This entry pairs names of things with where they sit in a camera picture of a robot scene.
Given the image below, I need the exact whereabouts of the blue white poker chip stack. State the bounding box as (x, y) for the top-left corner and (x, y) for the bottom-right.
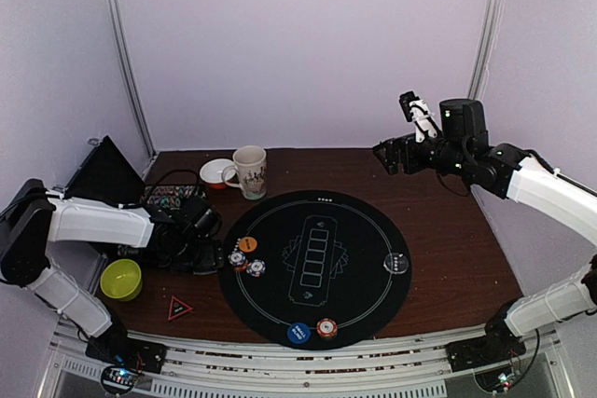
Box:
(228, 250), (248, 272)

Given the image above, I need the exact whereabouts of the orange big blind button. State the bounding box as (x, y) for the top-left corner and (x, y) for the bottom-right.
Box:
(238, 236), (257, 254)

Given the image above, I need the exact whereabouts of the dark white poker chip stack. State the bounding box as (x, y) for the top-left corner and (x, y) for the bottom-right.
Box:
(246, 259), (267, 278)

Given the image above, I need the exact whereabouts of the blue small blind button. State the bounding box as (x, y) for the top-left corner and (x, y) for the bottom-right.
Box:
(286, 323), (312, 346)

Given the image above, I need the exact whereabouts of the red poker chip stack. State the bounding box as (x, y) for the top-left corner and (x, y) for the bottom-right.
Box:
(316, 318), (338, 340)

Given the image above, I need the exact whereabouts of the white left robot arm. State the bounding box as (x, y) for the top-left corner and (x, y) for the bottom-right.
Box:
(1, 179), (224, 364)

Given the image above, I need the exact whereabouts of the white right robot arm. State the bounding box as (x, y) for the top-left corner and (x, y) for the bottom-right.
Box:
(373, 91), (596, 363)

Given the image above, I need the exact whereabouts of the red black triangle token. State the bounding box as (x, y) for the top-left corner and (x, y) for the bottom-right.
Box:
(168, 295), (194, 323)

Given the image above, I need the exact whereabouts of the white saucer orange base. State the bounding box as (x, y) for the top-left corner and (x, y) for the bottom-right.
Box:
(200, 158), (234, 190)

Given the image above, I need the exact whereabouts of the lime green bowl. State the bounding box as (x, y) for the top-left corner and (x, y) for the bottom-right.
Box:
(100, 259), (143, 302)

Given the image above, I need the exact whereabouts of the white floral mug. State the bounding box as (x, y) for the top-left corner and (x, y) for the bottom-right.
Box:
(220, 145), (267, 200)

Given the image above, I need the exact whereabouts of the clear dealer button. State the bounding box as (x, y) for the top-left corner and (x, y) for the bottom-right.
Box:
(383, 253), (410, 275)

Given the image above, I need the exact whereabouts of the black poker chip case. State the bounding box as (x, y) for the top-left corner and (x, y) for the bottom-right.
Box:
(50, 135), (209, 268)

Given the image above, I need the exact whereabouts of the round black poker mat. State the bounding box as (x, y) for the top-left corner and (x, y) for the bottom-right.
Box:
(219, 190), (412, 350)

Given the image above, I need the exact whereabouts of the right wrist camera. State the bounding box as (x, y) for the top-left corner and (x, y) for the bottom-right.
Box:
(398, 91), (440, 144)

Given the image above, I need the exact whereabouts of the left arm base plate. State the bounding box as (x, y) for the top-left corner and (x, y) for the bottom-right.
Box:
(85, 338), (167, 374)

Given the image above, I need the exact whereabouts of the aluminium front rail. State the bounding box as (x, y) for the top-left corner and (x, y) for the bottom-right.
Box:
(36, 322), (577, 397)

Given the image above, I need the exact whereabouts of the right aluminium frame post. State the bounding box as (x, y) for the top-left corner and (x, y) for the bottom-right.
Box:
(467, 0), (504, 100)

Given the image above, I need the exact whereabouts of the aluminium frame post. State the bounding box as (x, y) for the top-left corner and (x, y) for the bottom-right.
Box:
(467, 0), (504, 100)
(106, 0), (156, 158)

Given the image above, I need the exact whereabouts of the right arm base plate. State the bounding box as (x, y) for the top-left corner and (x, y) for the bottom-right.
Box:
(446, 336), (526, 372)

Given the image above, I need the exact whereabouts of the left aluminium frame post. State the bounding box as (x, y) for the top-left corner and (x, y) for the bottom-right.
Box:
(106, 0), (156, 158)

